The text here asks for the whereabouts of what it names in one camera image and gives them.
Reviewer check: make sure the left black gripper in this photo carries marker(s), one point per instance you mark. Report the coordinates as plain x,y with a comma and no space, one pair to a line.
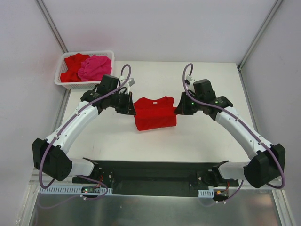
128,103

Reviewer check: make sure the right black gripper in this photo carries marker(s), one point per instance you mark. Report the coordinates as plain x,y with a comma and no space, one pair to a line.
182,106

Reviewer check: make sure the red t shirt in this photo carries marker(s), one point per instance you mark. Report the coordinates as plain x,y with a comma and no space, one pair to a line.
155,114
73,64

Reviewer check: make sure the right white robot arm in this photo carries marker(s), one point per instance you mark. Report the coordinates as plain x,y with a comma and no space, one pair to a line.
266,160

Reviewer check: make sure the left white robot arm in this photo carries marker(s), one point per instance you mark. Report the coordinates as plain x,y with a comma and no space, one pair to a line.
50,154

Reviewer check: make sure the pink t shirt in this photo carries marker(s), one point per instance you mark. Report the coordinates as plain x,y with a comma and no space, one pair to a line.
94,68

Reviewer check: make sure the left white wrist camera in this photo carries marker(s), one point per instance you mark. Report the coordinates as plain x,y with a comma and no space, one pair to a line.
125,88

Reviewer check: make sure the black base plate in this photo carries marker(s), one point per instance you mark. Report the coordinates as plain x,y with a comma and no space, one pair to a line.
178,179

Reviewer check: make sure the left aluminium frame post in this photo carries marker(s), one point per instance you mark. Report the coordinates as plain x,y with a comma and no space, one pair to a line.
51,24

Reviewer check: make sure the aluminium frame post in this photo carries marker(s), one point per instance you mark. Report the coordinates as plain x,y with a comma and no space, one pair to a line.
255,41
51,24

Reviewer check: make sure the right white cable duct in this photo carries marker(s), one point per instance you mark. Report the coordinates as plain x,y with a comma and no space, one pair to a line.
206,193

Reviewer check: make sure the white cable duct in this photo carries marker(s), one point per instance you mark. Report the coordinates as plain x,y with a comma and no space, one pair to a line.
206,193
76,190

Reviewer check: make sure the left white cable duct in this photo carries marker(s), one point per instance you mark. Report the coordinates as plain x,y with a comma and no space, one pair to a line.
76,190

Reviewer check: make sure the right aluminium frame post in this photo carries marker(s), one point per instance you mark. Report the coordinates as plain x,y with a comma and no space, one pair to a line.
255,41

